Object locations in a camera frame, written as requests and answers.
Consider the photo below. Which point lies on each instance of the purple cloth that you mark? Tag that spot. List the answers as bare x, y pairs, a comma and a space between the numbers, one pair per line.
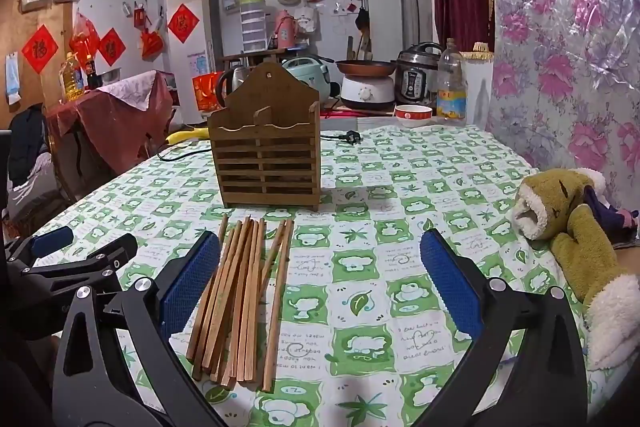
607, 213

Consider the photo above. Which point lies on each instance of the green checked tablecloth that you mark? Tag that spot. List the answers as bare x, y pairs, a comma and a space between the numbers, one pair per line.
380, 217

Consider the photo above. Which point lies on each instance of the red and white bowl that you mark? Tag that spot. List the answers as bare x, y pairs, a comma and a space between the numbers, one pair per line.
413, 116

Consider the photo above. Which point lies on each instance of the red gift box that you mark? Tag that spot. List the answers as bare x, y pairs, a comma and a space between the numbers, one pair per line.
204, 92

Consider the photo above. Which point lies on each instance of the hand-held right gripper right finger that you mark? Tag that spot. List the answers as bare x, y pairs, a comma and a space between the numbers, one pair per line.
450, 287

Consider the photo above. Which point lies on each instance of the plastic drawer tower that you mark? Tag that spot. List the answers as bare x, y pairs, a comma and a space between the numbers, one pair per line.
252, 22

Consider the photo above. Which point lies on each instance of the wooden slatted chopstick holder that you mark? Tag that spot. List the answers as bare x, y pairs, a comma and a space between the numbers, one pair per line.
265, 157

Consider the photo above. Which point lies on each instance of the light green rice cooker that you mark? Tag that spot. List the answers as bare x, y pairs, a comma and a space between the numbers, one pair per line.
310, 74

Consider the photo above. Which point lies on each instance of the dark sauce bottle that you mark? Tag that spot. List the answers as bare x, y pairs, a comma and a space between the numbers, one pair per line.
91, 74

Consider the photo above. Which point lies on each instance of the olive green plush toy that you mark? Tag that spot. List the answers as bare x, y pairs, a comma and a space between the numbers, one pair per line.
575, 227

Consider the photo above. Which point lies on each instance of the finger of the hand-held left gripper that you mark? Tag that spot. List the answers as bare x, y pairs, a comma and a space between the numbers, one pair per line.
50, 239
100, 257

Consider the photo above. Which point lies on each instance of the yellow cooking oil bottle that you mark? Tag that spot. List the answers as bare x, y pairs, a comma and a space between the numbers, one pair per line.
71, 79

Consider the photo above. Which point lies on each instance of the pink thermos flask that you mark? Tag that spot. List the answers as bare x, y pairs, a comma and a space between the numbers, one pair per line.
284, 29

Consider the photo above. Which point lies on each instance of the red diamond paper poster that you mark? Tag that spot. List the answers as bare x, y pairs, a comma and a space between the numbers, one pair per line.
40, 48
183, 23
111, 46

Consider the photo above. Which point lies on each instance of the yellow object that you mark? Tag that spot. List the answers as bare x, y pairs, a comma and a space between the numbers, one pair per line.
187, 135

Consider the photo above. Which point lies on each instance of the metal basin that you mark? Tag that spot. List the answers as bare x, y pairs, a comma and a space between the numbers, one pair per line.
111, 74

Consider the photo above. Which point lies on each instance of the black jacket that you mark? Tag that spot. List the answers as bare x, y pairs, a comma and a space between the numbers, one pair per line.
27, 142

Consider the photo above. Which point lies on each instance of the silver electric pressure cooker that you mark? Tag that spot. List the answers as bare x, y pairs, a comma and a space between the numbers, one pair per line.
417, 77

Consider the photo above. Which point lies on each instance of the white refrigerator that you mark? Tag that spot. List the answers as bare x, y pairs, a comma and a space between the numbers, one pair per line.
200, 52

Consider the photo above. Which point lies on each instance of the clear plastic oil bottle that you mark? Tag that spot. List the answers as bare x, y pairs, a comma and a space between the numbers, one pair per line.
451, 87

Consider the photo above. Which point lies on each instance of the bunch of wooden chopsticks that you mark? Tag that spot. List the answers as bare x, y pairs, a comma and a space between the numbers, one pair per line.
235, 297

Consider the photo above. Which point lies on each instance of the brown frying pan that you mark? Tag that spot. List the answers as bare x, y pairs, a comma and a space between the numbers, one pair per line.
365, 67

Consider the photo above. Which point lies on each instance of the red plastic bag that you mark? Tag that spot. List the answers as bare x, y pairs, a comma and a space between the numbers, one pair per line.
85, 38

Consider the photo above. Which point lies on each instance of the white floral cloth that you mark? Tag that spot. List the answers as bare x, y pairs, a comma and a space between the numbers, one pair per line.
127, 89

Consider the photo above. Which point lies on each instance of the floral foil wall covering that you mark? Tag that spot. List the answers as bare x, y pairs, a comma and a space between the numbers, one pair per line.
565, 32

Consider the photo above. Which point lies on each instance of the dark red cloth-covered cabinet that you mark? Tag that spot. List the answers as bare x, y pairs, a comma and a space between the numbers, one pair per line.
115, 132

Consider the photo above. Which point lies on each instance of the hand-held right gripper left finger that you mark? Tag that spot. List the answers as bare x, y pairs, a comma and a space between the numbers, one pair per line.
187, 282

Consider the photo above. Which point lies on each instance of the steel electric kettle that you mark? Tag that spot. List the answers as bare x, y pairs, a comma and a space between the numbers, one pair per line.
232, 84

